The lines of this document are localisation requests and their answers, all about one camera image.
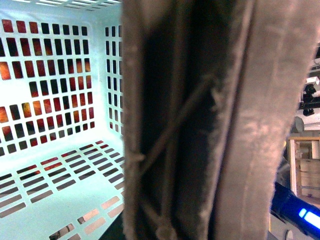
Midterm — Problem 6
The light blue plastic basket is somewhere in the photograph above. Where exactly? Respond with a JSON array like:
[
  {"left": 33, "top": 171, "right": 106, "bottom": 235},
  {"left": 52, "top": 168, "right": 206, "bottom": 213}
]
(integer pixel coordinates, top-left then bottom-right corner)
[{"left": 0, "top": 0, "right": 125, "bottom": 240}]

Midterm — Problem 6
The brown basket handle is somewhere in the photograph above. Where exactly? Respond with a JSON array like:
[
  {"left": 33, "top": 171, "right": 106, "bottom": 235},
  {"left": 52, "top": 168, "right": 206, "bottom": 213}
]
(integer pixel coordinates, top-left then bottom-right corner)
[{"left": 121, "top": 0, "right": 320, "bottom": 240}]

